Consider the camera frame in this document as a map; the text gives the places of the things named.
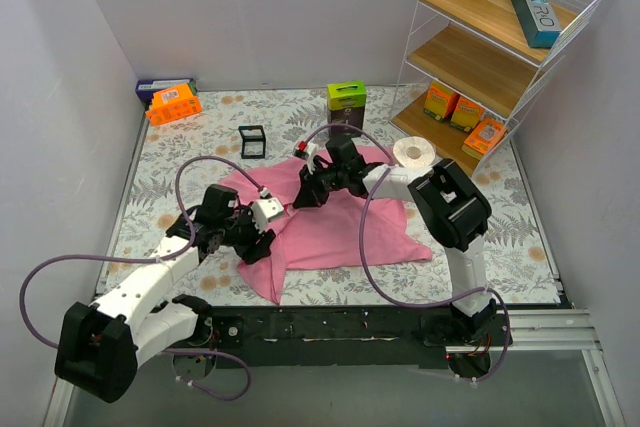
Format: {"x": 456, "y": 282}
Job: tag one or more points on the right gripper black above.
{"x": 316, "y": 181}

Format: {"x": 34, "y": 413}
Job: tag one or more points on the orange yellow box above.
{"x": 466, "y": 114}
{"x": 440, "y": 101}

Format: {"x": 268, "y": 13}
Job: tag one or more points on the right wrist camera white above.
{"x": 307, "y": 151}

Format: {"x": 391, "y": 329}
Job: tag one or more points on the aluminium frame rail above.
{"x": 552, "y": 373}

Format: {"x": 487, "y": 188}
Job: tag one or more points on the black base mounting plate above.
{"x": 383, "y": 335}

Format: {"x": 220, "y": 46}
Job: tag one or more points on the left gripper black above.
{"x": 254, "y": 240}

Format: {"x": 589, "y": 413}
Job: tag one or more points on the white wire shelf rack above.
{"x": 478, "y": 49}

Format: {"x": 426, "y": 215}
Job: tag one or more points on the green black product box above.
{"x": 346, "y": 102}

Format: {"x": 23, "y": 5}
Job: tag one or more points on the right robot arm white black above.
{"x": 453, "y": 210}

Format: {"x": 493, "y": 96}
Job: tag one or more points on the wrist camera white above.
{"x": 307, "y": 151}
{"x": 266, "y": 209}

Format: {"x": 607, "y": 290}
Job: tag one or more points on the floral table mat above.
{"x": 176, "y": 162}

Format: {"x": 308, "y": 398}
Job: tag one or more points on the pink garment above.
{"x": 315, "y": 257}

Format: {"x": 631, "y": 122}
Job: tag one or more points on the teal long box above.
{"x": 539, "y": 22}

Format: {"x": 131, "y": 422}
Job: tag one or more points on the orange box right shelf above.
{"x": 484, "y": 137}

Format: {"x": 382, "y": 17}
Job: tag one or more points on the small black display case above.
{"x": 253, "y": 142}

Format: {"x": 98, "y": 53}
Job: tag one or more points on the orange yellow box left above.
{"x": 440, "y": 101}

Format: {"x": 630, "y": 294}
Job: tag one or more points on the toilet paper roll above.
{"x": 414, "y": 152}

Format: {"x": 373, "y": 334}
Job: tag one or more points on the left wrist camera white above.
{"x": 266, "y": 209}

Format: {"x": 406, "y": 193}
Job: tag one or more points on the orange box on mat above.
{"x": 173, "y": 103}

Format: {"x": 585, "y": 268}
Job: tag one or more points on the orange yellow box middle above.
{"x": 466, "y": 114}

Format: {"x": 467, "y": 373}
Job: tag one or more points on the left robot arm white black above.
{"x": 102, "y": 345}

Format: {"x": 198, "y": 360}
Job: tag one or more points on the blue box at wall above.
{"x": 146, "y": 89}

